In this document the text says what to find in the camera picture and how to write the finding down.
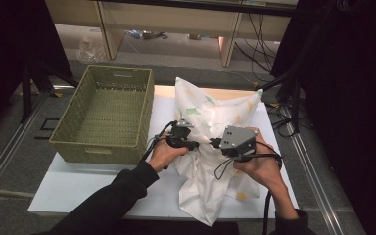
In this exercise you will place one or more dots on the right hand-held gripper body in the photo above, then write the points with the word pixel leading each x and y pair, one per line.
pixel 238 140

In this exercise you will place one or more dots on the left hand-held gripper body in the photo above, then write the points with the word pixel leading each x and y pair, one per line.
pixel 179 133

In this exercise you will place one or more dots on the leaf print white pillowcase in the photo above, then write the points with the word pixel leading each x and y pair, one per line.
pixel 209 182

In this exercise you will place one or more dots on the green woven basket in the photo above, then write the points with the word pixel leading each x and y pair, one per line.
pixel 111 114

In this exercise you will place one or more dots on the person's left hand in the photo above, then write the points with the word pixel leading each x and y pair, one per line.
pixel 163 156

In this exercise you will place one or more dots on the person's right hand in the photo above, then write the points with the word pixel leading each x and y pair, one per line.
pixel 261 166

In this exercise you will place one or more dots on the black metal stand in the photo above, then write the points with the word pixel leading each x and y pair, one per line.
pixel 27 91
pixel 295 94

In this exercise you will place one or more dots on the person's dark clothing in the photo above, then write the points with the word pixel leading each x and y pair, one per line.
pixel 176 228

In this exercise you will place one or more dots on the beige wooden desk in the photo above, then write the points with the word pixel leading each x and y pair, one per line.
pixel 176 18

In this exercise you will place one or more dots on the clear plastic bag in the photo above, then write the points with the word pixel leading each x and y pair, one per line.
pixel 90 49

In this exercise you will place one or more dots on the black curtain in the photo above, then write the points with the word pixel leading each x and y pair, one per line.
pixel 13 42
pixel 355 98

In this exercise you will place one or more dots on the metal floor rail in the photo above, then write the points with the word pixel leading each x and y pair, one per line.
pixel 9 147
pixel 313 176

